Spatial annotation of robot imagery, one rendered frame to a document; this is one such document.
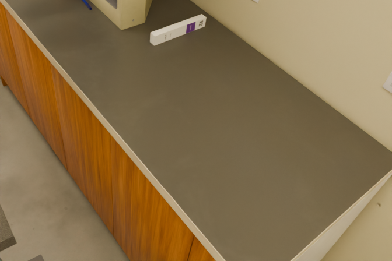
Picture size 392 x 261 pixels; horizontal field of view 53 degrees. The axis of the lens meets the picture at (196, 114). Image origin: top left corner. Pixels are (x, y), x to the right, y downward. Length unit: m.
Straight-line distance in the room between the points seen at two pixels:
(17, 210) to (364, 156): 1.64
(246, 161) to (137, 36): 0.69
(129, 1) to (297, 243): 1.03
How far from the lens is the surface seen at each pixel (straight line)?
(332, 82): 1.48
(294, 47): 1.53
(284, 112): 1.38
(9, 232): 1.06
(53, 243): 2.09
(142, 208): 1.41
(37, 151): 2.42
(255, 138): 1.26
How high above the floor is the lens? 1.85
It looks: 45 degrees down
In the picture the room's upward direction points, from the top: 11 degrees clockwise
